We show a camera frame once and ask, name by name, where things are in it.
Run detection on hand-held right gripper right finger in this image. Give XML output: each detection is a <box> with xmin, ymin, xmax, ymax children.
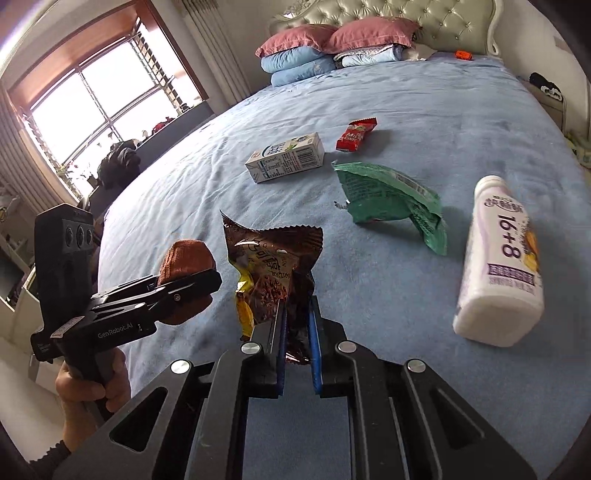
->
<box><xmin>307</xmin><ymin>295</ymin><xmax>539</xmax><ymax>480</ymax></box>

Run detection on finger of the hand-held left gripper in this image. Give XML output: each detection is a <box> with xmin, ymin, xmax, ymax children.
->
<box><xmin>90</xmin><ymin>270</ymin><xmax>222</xmax><ymax>325</ymax></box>

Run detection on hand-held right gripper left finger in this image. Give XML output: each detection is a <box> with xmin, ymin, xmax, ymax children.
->
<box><xmin>53</xmin><ymin>302</ymin><xmax>288</xmax><ymax>480</ymax></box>

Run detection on brown sock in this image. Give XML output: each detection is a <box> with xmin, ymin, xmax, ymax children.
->
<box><xmin>157</xmin><ymin>239</ymin><xmax>217</xmax><ymax>326</ymax></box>

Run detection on brown snack wrapper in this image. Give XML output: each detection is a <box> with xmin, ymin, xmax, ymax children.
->
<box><xmin>220</xmin><ymin>210</ymin><xmax>324</xmax><ymax>365</ymax></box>

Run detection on person's left hand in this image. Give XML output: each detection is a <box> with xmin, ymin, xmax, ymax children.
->
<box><xmin>55</xmin><ymin>346</ymin><xmax>132</xmax><ymax>455</ymax></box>

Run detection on white shelf unit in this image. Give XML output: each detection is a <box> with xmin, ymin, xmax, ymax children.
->
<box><xmin>0</xmin><ymin>180</ymin><xmax>42</xmax><ymax>315</ymax></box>

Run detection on potted plant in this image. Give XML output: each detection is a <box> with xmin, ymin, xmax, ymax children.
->
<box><xmin>58</xmin><ymin>161</ymin><xmax>98</xmax><ymax>186</ymax></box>

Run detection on dark jacket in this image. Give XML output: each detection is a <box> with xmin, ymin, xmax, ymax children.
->
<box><xmin>97</xmin><ymin>141</ymin><xmax>141</xmax><ymax>190</ymax></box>

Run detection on white milk carton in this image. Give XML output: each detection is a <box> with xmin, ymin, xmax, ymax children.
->
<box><xmin>245</xmin><ymin>132</ymin><xmax>325</xmax><ymax>184</ymax></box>

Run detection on green snack wrapper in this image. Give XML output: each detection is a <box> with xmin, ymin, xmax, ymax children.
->
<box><xmin>331</xmin><ymin>161</ymin><xmax>448</xmax><ymax>256</ymax></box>

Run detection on window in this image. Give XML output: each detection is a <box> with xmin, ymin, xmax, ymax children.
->
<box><xmin>9</xmin><ymin>0</ymin><xmax>208</xmax><ymax>185</ymax></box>

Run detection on white yogurt bottle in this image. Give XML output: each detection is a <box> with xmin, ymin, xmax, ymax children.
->
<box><xmin>452</xmin><ymin>175</ymin><xmax>544</xmax><ymax>348</ymax></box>

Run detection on red candy wrapper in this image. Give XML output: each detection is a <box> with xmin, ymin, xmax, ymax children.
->
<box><xmin>335</xmin><ymin>117</ymin><xmax>378</xmax><ymax>152</ymax></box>

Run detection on blue folded pillows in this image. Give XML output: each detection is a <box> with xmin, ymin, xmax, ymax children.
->
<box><xmin>261</xmin><ymin>46</ymin><xmax>340</xmax><ymax>75</ymax></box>
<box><xmin>270</xmin><ymin>65</ymin><xmax>338</xmax><ymax>88</ymax></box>

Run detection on beige curtain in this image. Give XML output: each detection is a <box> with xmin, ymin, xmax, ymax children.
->
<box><xmin>182</xmin><ymin>0</ymin><xmax>278</xmax><ymax>100</ymax></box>

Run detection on pink pillow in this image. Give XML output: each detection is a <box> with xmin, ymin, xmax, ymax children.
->
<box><xmin>323</xmin><ymin>16</ymin><xmax>421</xmax><ymax>55</ymax></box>
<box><xmin>255</xmin><ymin>24</ymin><xmax>340</xmax><ymax>58</ymax></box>

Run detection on light folded blanket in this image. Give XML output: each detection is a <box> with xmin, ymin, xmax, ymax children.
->
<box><xmin>333</xmin><ymin>44</ymin><xmax>407</xmax><ymax>68</ymax></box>

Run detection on tufted ornate headboard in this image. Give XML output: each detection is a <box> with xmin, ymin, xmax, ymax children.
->
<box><xmin>272</xmin><ymin>0</ymin><xmax>504</xmax><ymax>58</ymax></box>

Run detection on black and white cloth item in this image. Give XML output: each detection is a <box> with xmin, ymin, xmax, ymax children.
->
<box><xmin>529</xmin><ymin>71</ymin><xmax>565</xmax><ymax>103</ymax></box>

